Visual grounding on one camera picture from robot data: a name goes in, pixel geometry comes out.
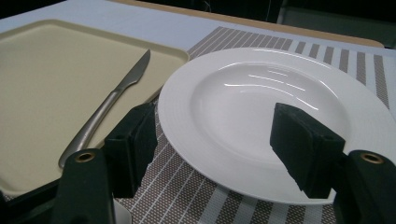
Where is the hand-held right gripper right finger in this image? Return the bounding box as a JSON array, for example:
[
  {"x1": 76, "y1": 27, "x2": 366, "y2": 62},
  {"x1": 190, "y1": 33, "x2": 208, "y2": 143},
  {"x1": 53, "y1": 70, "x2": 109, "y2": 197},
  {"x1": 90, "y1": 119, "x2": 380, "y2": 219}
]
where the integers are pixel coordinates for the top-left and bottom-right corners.
[{"x1": 269, "y1": 102, "x2": 347, "y2": 200}]

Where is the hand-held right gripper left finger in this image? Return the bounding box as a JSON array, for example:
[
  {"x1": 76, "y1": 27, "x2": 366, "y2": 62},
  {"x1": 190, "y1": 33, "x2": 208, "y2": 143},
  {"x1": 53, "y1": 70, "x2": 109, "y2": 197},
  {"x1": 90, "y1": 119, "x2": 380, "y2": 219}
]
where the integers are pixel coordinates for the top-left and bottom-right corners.
[{"x1": 103, "y1": 102, "x2": 159, "y2": 199}]

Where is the silver table knife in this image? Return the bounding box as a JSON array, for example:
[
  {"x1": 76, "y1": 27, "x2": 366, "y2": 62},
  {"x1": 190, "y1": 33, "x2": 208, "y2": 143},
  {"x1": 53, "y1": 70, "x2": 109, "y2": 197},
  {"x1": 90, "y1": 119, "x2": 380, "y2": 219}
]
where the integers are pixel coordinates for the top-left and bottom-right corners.
[{"x1": 58, "y1": 49, "x2": 152, "y2": 169}]

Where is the white round plate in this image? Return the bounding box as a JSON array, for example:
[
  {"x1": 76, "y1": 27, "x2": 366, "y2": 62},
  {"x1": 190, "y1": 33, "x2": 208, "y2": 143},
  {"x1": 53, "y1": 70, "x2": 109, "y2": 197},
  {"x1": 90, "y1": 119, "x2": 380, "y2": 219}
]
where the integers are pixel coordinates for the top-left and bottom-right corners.
[{"x1": 157, "y1": 47, "x2": 396, "y2": 205}]

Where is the beige plastic tray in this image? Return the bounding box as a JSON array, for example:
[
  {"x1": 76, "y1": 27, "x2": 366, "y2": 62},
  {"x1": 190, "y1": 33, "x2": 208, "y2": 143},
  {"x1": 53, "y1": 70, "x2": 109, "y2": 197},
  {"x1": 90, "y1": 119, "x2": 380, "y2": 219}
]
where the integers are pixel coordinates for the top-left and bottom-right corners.
[{"x1": 0, "y1": 19, "x2": 191, "y2": 198}]

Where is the brown striped woven placemat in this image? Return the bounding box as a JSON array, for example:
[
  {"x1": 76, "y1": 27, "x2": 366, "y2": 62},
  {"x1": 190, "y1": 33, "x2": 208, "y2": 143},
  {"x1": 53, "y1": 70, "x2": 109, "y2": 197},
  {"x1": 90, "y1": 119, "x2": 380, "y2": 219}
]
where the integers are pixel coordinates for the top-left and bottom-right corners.
[{"x1": 115, "y1": 26, "x2": 396, "y2": 224}]

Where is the white table cover board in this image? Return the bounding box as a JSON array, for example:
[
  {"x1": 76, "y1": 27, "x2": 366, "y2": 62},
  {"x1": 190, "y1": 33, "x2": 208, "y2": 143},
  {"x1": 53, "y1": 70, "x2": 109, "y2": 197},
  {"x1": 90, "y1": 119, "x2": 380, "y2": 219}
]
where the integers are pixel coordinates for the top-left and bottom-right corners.
[{"x1": 0, "y1": 0, "x2": 396, "y2": 59}]

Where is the light wooden table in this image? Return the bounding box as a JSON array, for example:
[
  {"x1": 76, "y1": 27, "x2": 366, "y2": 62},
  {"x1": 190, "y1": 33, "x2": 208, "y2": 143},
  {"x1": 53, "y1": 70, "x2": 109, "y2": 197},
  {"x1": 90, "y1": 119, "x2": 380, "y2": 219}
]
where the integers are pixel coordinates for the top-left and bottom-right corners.
[{"x1": 108, "y1": 0, "x2": 386, "y2": 49}]

